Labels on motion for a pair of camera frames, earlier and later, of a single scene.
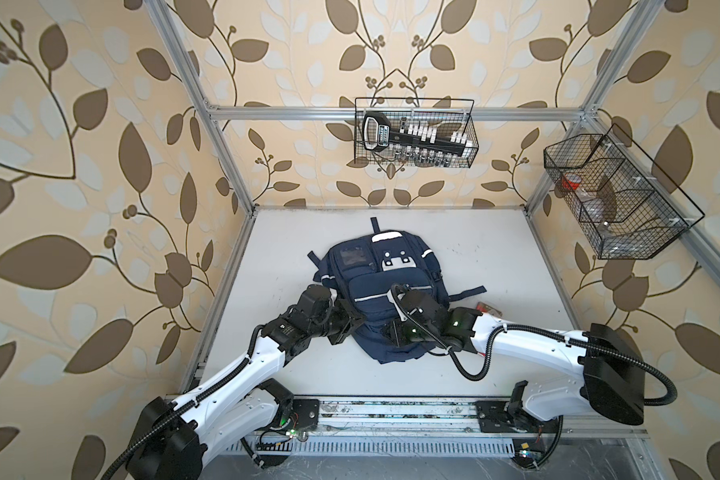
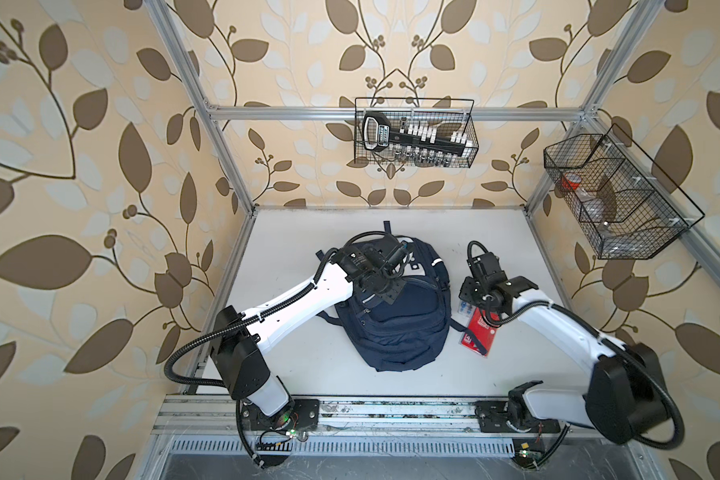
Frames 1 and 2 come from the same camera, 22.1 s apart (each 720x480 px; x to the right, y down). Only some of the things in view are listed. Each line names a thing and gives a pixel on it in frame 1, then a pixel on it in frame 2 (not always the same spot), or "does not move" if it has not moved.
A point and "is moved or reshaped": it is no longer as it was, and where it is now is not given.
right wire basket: (626, 207) does not move
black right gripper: (396, 337) → (463, 292)
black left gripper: (348, 320) → (393, 294)
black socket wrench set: (411, 143) does not move
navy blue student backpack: (365, 268) is moved or reshaped
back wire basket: (434, 132) does not move
